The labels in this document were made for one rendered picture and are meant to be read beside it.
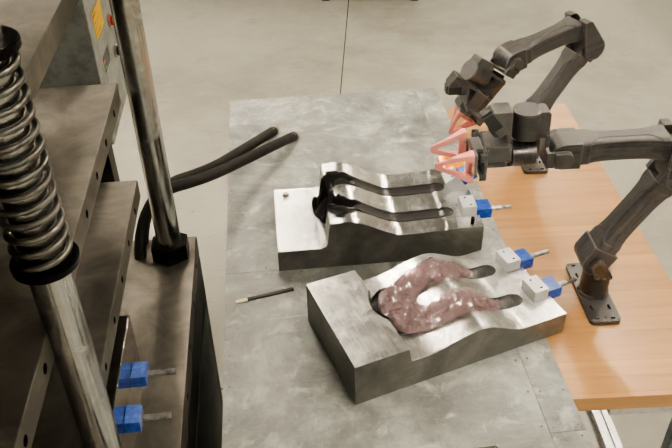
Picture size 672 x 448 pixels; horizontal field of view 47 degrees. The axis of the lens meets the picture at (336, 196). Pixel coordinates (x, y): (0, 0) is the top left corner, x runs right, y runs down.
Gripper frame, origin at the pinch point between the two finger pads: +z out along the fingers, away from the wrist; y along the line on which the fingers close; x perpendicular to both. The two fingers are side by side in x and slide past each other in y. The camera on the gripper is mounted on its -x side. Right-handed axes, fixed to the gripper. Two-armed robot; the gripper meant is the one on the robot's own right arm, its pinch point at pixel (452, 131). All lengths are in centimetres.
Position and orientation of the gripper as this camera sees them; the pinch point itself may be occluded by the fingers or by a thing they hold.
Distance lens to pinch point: 217.8
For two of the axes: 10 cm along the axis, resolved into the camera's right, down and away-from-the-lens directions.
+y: 1.0, 5.5, -8.3
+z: -5.7, 7.2, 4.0
